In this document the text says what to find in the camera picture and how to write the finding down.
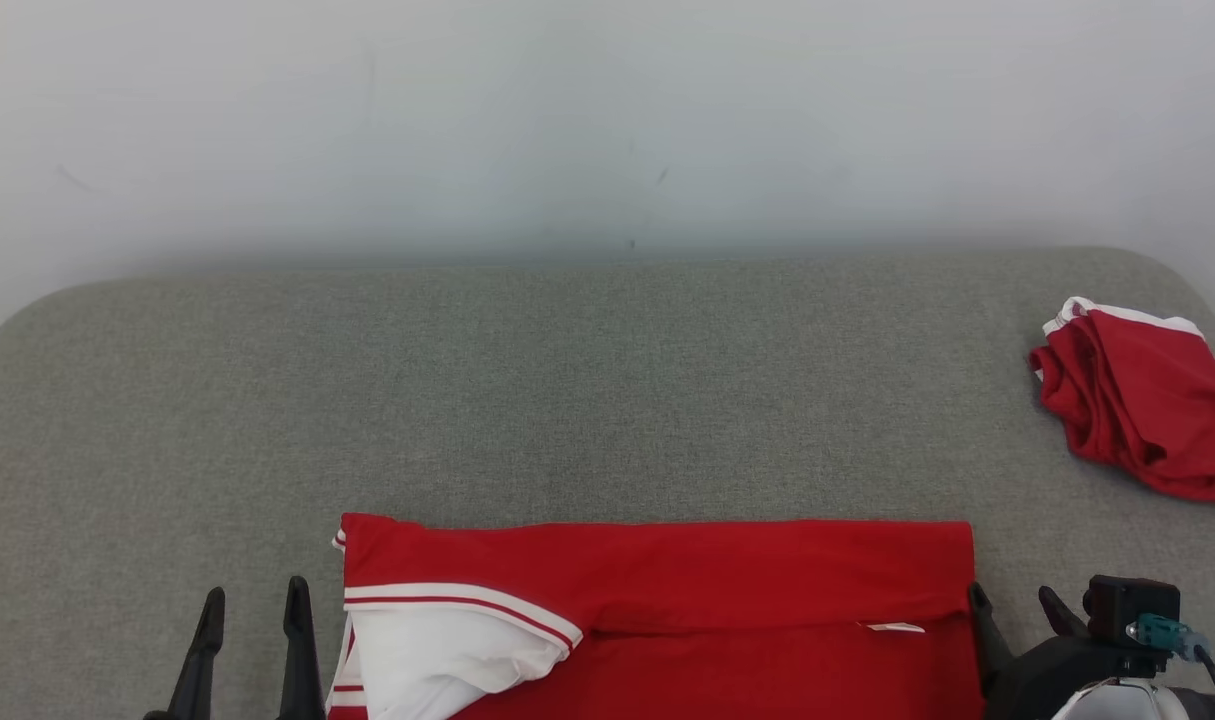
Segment red and white shirt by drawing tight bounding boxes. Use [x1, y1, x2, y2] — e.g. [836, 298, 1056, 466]
[327, 512, 987, 720]

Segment red shorts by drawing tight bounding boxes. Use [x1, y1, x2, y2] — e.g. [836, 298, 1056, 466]
[1028, 296, 1215, 512]

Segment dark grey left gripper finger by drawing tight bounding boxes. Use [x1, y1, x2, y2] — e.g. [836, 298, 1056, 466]
[276, 576, 327, 720]
[145, 587, 227, 720]

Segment grey fabric sofa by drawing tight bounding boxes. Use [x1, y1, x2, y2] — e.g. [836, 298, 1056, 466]
[0, 246, 1215, 720]

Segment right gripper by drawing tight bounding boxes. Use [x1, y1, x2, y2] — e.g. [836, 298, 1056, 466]
[968, 582, 1215, 720]

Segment teal cable connector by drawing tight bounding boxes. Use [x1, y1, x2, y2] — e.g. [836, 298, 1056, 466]
[1126, 612, 1214, 663]

